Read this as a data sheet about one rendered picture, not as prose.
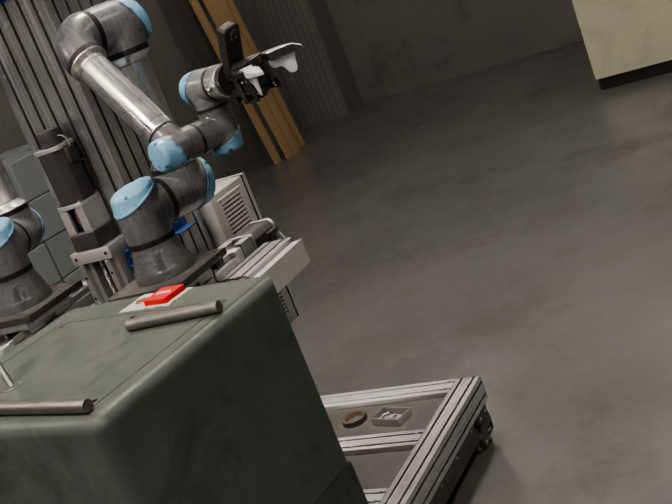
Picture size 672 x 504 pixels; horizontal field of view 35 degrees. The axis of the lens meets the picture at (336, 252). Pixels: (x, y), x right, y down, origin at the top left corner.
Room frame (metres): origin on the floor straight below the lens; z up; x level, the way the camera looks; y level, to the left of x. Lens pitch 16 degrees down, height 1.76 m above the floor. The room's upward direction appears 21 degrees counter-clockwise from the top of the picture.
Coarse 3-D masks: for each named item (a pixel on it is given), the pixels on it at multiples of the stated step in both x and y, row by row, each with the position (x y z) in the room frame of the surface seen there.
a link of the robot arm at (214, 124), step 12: (216, 108) 2.33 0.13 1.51; (228, 108) 2.35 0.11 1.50; (204, 120) 2.33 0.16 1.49; (216, 120) 2.33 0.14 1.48; (228, 120) 2.34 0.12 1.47; (204, 132) 2.30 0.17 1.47; (216, 132) 2.32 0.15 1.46; (228, 132) 2.34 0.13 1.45; (240, 132) 2.37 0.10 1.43; (216, 144) 2.32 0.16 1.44; (228, 144) 2.33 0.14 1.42; (240, 144) 2.35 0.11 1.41
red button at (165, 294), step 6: (162, 288) 1.96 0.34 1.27; (168, 288) 1.94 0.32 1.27; (174, 288) 1.92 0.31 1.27; (180, 288) 1.92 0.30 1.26; (156, 294) 1.93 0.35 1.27; (162, 294) 1.91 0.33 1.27; (168, 294) 1.90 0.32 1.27; (174, 294) 1.91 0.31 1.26; (144, 300) 1.92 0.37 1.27; (150, 300) 1.91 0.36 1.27; (156, 300) 1.90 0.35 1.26; (162, 300) 1.89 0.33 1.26; (168, 300) 1.89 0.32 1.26
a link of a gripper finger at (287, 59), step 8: (280, 48) 2.19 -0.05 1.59; (288, 48) 2.18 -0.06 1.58; (296, 48) 2.17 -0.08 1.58; (272, 56) 2.20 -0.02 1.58; (280, 56) 2.20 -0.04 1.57; (288, 56) 2.19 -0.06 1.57; (272, 64) 2.22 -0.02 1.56; (280, 64) 2.21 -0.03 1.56; (288, 64) 2.20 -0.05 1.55; (296, 64) 2.19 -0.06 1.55
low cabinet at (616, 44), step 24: (576, 0) 7.70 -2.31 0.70; (600, 0) 7.62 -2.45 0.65; (624, 0) 7.53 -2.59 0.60; (648, 0) 7.45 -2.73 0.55; (600, 24) 7.64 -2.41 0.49; (624, 24) 7.55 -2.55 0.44; (648, 24) 7.47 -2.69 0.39; (600, 48) 7.67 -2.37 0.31; (624, 48) 7.58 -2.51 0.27; (648, 48) 7.49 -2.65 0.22; (600, 72) 7.69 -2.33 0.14; (624, 72) 7.63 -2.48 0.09; (648, 72) 7.55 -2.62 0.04
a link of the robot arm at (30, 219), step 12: (0, 168) 2.88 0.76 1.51; (0, 180) 2.87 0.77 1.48; (0, 192) 2.86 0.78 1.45; (12, 192) 2.88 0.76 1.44; (0, 204) 2.86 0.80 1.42; (12, 204) 2.86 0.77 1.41; (24, 204) 2.88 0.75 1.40; (0, 216) 2.84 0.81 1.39; (12, 216) 2.84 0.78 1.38; (24, 216) 2.86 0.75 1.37; (36, 216) 2.92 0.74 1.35; (36, 228) 2.88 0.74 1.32; (36, 240) 2.87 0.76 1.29
